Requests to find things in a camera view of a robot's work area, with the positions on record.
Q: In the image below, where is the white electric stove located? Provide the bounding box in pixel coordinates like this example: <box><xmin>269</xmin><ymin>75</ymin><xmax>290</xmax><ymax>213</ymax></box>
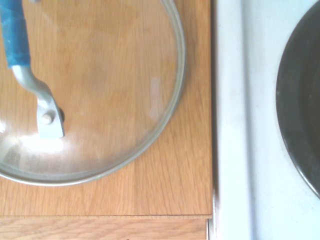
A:
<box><xmin>209</xmin><ymin>0</ymin><xmax>320</xmax><ymax>240</ymax></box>

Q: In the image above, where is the glass pot lid blue handle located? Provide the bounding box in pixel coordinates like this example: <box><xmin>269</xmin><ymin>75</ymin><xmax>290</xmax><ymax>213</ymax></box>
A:
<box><xmin>0</xmin><ymin>0</ymin><xmax>187</xmax><ymax>187</ymax></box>

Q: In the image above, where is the wooden cabinet front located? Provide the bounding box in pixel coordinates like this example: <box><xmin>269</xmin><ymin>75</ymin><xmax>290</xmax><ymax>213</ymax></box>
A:
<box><xmin>0</xmin><ymin>216</ymin><xmax>210</xmax><ymax>240</ymax></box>

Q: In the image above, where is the black stove hotplate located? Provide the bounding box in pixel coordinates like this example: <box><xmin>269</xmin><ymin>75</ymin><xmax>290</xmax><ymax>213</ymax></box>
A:
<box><xmin>275</xmin><ymin>1</ymin><xmax>320</xmax><ymax>200</ymax></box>

